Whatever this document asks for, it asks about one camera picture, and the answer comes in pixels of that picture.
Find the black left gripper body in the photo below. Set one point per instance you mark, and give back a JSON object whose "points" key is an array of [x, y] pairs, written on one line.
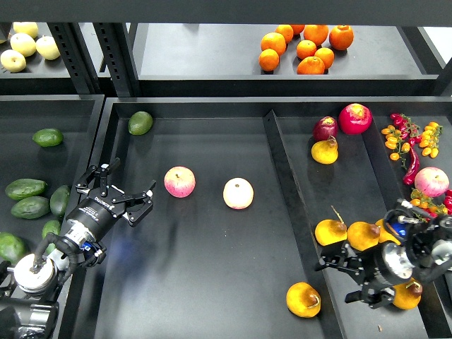
{"points": [[92, 219]]}

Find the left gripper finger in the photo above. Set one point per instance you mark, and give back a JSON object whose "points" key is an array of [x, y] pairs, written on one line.
{"points": [[132, 207], [96, 176]]}

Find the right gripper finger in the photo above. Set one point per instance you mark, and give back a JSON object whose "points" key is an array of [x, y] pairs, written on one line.
{"points": [[373, 298], [339, 256]]}

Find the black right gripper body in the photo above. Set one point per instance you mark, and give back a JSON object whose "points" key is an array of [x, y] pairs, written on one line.
{"points": [[384, 265]]}

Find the yellow pear tray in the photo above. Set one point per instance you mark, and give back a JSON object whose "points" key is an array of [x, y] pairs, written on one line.
{"points": [[303, 300]]}

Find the green avocado tray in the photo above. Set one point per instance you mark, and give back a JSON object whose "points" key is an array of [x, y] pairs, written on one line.
{"points": [[12, 248]]}

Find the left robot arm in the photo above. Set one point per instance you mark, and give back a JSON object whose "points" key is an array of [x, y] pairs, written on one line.
{"points": [[31, 288]]}

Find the yellow pear under arm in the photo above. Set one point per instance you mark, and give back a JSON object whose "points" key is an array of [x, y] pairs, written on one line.
{"points": [[407, 294]]}

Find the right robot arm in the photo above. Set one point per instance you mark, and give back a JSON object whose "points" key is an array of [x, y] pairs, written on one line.
{"points": [[423, 255]]}

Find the yellow pear behind arm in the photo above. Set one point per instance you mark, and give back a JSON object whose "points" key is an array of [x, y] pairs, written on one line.
{"points": [[384, 235]]}

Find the yellow pear right lower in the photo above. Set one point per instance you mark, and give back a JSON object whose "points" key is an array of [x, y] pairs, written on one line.
{"points": [[363, 235]]}

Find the yellow pear left lower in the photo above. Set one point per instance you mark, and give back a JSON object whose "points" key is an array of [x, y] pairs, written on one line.
{"points": [[330, 231]]}

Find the dark green avocado upright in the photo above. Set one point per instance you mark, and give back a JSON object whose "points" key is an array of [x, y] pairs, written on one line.
{"points": [[59, 200]]}

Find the green avocado lower left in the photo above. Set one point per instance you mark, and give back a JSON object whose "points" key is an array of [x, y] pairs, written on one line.
{"points": [[52, 226]]}

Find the green avocado tray corner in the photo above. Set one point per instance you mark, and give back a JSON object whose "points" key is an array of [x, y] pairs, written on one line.
{"points": [[140, 123]]}

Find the dark green avocado middle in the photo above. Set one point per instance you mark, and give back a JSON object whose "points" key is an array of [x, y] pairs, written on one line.
{"points": [[31, 208]]}

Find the green avocado upper left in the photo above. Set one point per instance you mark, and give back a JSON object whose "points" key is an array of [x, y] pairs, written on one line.
{"points": [[48, 137]]}

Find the yellow pear upper right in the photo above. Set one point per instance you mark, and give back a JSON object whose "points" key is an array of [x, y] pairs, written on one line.
{"points": [[325, 152]]}

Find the pale yellow pear right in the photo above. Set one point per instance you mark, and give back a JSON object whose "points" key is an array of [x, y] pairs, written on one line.
{"points": [[47, 48]]}

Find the pale yellow pear front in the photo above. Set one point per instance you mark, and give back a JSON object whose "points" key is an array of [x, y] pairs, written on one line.
{"points": [[13, 61]]}

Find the pale yellow pear back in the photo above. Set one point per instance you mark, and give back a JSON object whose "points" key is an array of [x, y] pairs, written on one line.
{"points": [[29, 28]]}

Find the black tray divider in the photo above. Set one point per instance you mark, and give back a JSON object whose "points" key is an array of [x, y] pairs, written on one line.
{"points": [[330, 321]]}

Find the pink red apple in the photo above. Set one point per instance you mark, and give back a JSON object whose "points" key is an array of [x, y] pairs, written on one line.
{"points": [[179, 181]]}

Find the black left tray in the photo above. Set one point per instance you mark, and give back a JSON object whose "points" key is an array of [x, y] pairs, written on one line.
{"points": [[77, 118]]}

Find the black tray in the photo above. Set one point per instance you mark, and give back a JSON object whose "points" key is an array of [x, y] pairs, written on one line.
{"points": [[196, 268], [77, 118]]}

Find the lower cherry tomato bunch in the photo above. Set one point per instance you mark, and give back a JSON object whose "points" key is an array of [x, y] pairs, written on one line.
{"points": [[440, 205]]}

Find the cherry tomato bunch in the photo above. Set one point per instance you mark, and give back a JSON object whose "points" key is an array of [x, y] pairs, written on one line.
{"points": [[440, 205], [404, 135]]}

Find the red chili pepper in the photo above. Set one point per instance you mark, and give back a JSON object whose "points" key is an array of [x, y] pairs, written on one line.
{"points": [[413, 168]]}

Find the pink apple right tray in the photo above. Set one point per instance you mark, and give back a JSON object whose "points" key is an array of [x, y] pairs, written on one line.
{"points": [[431, 181]]}

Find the pale pink apple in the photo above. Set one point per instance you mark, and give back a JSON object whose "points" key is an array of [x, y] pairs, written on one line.
{"points": [[238, 193]]}

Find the black centre tray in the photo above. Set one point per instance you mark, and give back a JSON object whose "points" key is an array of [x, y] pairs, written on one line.
{"points": [[196, 268]]}

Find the upper cherry tomato bunch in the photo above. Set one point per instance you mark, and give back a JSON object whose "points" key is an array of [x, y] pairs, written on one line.
{"points": [[404, 135]]}

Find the dark red apple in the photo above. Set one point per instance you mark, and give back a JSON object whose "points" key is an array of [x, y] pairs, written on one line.
{"points": [[324, 128]]}

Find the bright red apple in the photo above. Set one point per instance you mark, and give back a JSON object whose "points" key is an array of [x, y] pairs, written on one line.
{"points": [[355, 119]]}

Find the orange front centre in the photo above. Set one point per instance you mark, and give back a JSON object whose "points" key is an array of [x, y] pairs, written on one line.
{"points": [[311, 65]]}

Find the orange front left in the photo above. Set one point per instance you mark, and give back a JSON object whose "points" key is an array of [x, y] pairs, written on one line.
{"points": [[268, 60]]}

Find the orange right of centre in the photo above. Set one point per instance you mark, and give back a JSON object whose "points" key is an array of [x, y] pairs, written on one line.
{"points": [[326, 55]]}

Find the orange upper left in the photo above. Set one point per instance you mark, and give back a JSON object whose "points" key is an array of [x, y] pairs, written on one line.
{"points": [[274, 41]]}

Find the black metal shelf frame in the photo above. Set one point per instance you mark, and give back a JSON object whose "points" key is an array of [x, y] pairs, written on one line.
{"points": [[210, 48]]}

